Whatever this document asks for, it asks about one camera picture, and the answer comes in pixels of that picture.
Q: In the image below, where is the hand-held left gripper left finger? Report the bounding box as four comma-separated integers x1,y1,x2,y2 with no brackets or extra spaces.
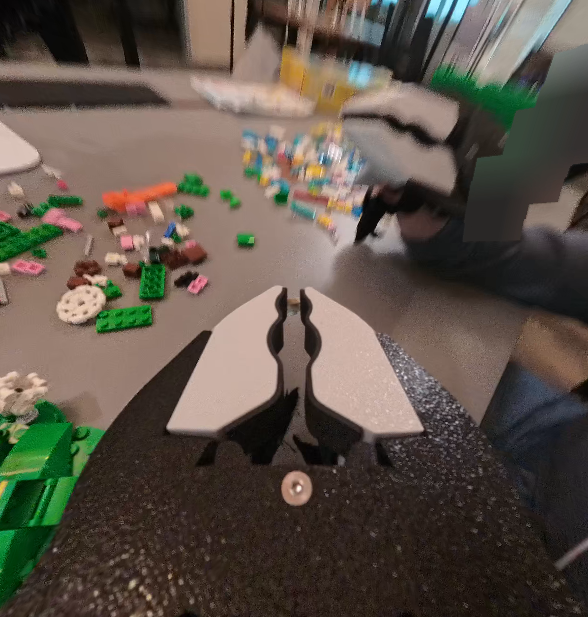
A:
167,285,287,440

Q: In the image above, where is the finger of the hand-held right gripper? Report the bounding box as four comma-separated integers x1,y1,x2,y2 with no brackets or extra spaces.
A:
343,121,457,194
342,87,461,144

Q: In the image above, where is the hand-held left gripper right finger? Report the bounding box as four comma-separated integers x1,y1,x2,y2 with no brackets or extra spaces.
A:
300,286,425,444

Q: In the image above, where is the pile of multicoloured lego pieces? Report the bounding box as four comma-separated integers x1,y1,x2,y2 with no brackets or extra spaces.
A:
241,123,372,242

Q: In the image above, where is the person's right forearm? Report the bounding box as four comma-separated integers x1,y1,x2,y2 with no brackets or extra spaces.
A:
400,212,588,328

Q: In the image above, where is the white round lego plate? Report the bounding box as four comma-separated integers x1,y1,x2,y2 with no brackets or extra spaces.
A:
57,284,107,325

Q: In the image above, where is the orange lego brick separator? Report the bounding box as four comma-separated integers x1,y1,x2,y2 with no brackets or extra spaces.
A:
102,182,178,213

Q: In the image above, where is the green lego build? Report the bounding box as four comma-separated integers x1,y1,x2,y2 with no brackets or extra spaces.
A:
0,370,106,615

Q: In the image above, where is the green plastic bin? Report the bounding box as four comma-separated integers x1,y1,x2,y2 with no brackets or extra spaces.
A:
428,64,537,132

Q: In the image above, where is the yellow cardboard box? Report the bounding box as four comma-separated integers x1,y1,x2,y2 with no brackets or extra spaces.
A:
278,44,392,115

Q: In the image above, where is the scatter of green pink bricks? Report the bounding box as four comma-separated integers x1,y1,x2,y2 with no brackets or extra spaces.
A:
0,171,256,334

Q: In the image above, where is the closed white instruction booklet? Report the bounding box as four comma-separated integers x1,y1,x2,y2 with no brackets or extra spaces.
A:
190,75,315,117

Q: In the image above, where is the white paper sheet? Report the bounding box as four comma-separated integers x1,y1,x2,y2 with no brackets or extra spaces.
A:
232,23,283,84

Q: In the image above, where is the person's leg in jeans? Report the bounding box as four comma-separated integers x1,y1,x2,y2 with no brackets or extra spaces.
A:
479,362,588,579

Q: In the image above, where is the white book stand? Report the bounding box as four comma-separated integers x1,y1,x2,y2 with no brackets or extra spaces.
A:
0,110,40,179

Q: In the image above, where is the black table pad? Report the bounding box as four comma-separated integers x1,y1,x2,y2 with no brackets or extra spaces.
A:
0,79,170,109

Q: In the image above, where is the grey cable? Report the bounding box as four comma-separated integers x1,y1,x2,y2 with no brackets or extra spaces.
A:
554,534,588,570

